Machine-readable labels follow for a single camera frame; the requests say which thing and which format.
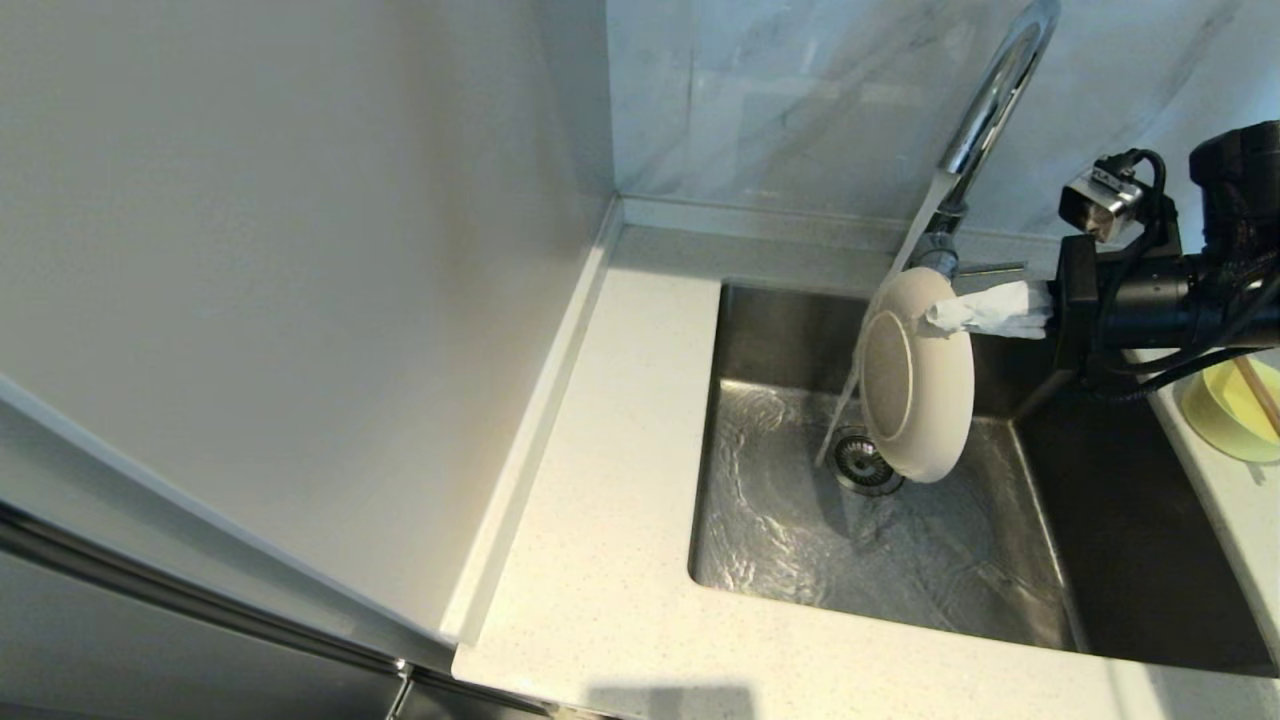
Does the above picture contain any chrome door handle rail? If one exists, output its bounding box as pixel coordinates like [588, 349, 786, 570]
[0, 500, 413, 683]

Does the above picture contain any chrome gooseneck faucet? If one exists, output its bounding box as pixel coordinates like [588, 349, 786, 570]
[897, 0, 1063, 281]

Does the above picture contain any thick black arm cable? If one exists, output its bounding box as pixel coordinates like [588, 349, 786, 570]
[1075, 290, 1280, 406]

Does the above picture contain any grey steel appliance door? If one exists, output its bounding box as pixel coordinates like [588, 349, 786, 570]
[0, 545, 411, 720]

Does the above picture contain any wooden chopstick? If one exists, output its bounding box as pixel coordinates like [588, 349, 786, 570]
[1232, 360, 1280, 439]
[1238, 358, 1280, 431]

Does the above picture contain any white plate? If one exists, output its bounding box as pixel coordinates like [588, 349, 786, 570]
[857, 266, 977, 486]

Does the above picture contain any stainless steel sink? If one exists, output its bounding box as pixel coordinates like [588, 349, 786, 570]
[688, 280, 1280, 676]

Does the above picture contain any yellow plastic bowl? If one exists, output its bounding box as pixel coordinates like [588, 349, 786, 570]
[1182, 358, 1280, 464]

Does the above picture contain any white tall cabinet panel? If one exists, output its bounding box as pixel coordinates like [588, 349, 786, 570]
[0, 0, 623, 651]

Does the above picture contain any round metal drain strainer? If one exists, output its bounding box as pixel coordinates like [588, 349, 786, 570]
[832, 426, 907, 498]

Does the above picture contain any grey cabinet front under counter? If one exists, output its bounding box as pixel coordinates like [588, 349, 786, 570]
[385, 672, 601, 720]

